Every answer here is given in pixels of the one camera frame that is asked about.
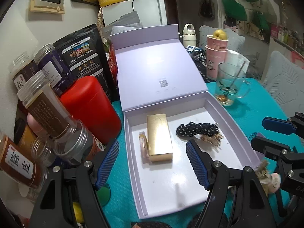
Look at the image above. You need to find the white mini fridge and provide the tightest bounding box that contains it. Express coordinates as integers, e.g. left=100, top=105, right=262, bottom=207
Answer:
left=102, top=0, right=167, bottom=27

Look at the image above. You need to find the red plastic canister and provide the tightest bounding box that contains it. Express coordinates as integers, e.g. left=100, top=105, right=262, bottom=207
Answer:
left=60, top=76, right=121, bottom=145

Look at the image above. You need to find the clear jar red powder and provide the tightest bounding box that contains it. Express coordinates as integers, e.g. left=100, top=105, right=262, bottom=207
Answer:
left=53, top=120, right=105, bottom=165

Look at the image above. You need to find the metal spoon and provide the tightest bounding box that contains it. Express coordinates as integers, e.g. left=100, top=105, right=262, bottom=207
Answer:
left=217, top=61, right=246, bottom=103

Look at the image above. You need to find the clear jar brown label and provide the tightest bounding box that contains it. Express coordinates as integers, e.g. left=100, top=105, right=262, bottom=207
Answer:
left=16, top=70, right=78, bottom=140

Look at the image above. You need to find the clear jar white label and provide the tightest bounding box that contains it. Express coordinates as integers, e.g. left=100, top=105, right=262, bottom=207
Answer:
left=9, top=51, right=39, bottom=91

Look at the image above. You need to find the black polka dot scrunchie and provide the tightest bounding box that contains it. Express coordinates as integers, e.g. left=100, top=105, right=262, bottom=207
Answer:
left=176, top=122, right=219, bottom=137

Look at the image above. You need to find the green label dark jar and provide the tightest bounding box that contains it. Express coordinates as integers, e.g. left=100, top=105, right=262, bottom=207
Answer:
left=96, top=183, right=111, bottom=207

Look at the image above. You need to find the glass mug with cartoon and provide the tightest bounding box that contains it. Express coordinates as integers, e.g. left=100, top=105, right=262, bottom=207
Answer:
left=214, top=62, right=251, bottom=107

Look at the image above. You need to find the dark blue label jar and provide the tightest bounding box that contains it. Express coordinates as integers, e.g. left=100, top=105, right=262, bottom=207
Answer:
left=34, top=44, right=74, bottom=97

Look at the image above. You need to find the pink oval hair clip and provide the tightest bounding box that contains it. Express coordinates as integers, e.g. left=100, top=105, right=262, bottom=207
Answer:
left=267, top=172, right=281, bottom=194

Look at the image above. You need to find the white thermos bottle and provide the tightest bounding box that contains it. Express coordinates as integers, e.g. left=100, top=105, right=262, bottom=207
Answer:
left=180, top=23, right=196, bottom=47

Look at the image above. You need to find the clear jar orange peel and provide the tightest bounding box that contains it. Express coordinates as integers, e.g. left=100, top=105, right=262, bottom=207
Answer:
left=1, top=131, right=48, bottom=189

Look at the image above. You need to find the pink paper cup stack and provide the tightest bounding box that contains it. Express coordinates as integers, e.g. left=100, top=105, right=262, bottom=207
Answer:
left=205, top=35, right=229, bottom=79

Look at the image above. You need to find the gold rectangular box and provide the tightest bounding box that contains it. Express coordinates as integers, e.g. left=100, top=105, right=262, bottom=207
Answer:
left=147, top=114, right=173, bottom=162

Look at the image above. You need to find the grey leaf pattern chair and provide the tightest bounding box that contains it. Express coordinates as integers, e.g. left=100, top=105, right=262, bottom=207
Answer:
left=262, top=51, right=304, bottom=117

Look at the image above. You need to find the yellow lemon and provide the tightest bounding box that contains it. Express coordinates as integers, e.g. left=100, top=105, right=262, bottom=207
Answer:
left=73, top=202, right=85, bottom=223

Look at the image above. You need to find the green tote bag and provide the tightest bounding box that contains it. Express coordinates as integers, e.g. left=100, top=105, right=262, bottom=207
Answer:
left=222, top=0, right=247, bottom=21

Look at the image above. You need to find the yellow pear on cups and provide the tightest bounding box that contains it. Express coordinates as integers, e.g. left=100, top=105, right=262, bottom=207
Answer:
left=213, top=29, right=228, bottom=40

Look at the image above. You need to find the beige hair claw clip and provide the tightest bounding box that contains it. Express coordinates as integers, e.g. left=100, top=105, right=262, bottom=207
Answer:
left=255, top=160, right=272, bottom=196

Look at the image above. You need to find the black snack pouch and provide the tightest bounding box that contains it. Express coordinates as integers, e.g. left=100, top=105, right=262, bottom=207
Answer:
left=53, top=24, right=118, bottom=102

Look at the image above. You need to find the lavender open gift box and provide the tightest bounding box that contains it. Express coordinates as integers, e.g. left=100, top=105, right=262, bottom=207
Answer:
left=111, top=25, right=261, bottom=219

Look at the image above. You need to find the small gold metal hair clip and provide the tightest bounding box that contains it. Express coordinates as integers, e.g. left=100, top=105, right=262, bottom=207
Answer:
left=200, top=133, right=224, bottom=147

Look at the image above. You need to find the teal bubble mailer mat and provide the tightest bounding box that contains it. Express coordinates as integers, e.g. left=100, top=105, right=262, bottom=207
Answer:
left=103, top=78, right=303, bottom=227

